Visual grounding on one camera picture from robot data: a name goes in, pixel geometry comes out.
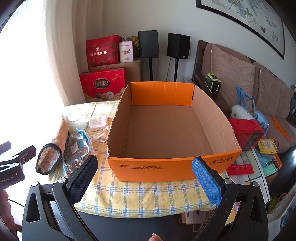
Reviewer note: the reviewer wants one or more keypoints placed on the orange mesh panel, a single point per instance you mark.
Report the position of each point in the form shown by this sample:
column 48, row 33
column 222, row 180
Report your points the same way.
column 279, row 127

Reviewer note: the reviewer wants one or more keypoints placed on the yellow packet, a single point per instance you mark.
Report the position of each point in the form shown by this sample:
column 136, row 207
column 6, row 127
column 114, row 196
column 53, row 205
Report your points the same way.
column 267, row 146

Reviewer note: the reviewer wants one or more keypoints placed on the white tissue pack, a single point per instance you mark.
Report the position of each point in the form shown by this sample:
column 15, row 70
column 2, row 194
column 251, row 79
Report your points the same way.
column 126, row 52

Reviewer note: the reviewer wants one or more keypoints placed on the white plastic appliance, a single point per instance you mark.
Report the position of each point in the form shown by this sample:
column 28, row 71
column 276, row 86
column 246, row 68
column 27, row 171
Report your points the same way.
column 240, row 113

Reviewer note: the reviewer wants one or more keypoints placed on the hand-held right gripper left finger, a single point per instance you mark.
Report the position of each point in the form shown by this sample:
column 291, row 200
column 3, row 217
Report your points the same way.
column 84, row 179

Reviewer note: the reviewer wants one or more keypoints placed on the brown sofa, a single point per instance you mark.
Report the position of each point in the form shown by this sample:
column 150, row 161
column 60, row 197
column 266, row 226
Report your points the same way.
column 277, row 129

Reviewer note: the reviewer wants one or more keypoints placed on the white curtain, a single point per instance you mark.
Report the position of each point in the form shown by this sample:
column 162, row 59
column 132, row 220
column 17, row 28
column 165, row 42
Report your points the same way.
column 69, row 46

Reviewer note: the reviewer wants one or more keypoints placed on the brown sofa cushion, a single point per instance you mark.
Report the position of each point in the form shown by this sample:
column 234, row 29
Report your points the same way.
column 231, row 74
column 272, row 92

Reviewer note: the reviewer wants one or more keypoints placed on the dark red tea box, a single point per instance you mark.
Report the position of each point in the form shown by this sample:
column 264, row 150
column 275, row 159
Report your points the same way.
column 101, row 53

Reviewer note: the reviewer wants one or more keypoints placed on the green portable device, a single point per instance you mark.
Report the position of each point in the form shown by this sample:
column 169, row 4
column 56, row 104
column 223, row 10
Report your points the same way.
column 212, row 82

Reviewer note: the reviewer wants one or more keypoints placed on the bag of dried flowers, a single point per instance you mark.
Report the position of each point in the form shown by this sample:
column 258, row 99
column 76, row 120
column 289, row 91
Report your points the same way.
column 84, row 136

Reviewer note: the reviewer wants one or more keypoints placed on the black speaker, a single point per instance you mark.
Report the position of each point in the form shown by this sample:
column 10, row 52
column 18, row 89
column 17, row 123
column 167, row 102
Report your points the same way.
column 178, row 46
column 148, row 44

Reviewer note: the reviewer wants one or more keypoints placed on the teal face mask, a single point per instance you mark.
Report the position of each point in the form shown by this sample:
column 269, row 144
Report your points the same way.
column 269, row 166

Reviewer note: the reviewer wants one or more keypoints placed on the clear bag of snacks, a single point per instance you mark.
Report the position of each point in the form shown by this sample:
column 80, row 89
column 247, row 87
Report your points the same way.
column 75, row 153

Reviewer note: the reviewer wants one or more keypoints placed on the clear pink earphone case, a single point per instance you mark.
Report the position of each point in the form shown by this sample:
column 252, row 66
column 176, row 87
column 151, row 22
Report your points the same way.
column 98, row 121

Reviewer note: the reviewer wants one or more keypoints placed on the yellow checkered tablecloth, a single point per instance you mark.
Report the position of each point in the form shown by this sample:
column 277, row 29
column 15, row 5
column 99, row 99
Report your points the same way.
column 138, row 199

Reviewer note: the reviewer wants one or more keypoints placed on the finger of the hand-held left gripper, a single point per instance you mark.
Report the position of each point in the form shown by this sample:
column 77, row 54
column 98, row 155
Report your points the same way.
column 5, row 147
column 23, row 155

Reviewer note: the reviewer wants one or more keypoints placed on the blue bag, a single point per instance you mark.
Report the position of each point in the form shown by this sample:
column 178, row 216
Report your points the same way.
column 245, row 97

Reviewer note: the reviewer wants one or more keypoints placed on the red Ferrero chocolate box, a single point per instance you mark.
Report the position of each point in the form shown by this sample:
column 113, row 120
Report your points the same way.
column 101, row 81

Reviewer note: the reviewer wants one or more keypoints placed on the black speaker stand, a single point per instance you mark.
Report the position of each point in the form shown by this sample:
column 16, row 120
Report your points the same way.
column 176, row 69
column 150, row 69

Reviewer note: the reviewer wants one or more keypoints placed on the clear plastic measuring cup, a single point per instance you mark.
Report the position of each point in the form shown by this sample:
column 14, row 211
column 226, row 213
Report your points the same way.
column 75, row 118

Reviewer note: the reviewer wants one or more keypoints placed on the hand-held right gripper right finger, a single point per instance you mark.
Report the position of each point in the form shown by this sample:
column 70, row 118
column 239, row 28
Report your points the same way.
column 205, row 183

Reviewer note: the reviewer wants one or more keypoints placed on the red paper strip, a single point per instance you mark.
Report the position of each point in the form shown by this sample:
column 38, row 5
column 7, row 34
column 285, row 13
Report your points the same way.
column 239, row 168

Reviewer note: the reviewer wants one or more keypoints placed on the gold patterned bag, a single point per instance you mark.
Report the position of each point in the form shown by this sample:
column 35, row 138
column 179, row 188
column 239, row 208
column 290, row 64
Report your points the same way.
column 134, row 44

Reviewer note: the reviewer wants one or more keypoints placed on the orange cardboard box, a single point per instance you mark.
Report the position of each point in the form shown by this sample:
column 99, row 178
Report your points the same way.
column 161, row 166

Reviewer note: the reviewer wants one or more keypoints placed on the person's right hand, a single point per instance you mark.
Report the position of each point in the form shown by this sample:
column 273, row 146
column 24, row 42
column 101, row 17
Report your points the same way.
column 156, row 238

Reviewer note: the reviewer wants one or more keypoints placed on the white paper sheet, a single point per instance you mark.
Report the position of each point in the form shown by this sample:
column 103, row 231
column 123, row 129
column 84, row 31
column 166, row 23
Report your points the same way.
column 256, row 183

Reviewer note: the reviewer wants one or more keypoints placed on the person's left hand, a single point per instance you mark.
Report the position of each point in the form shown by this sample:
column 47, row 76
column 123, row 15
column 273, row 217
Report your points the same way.
column 5, row 213

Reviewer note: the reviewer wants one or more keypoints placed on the framed ink painting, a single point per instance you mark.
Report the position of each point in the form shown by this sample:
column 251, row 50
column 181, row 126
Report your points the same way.
column 242, row 14

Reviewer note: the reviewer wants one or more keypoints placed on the light blue plastic appliance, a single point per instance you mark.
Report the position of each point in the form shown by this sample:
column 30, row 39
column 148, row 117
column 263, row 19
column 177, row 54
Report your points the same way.
column 262, row 122

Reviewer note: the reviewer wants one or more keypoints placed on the brown cardboard box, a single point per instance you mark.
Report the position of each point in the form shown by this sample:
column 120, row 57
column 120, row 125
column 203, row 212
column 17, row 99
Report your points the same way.
column 133, row 71

